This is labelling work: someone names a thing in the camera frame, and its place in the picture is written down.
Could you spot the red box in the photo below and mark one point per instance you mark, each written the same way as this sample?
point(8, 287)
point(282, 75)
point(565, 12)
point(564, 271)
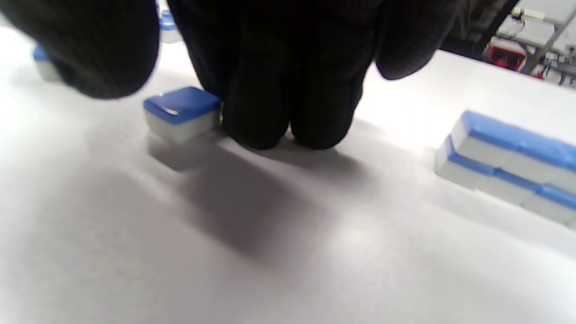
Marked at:
point(506, 54)

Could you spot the person's right hand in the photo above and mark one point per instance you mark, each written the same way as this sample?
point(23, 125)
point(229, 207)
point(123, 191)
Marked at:
point(279, 67)

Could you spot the single blue mahjong tile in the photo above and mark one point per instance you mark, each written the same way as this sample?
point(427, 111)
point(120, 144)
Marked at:
point(180, 117)

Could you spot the blue mahjong tile wall row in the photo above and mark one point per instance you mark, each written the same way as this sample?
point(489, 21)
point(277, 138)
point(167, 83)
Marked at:
point(495, 153)

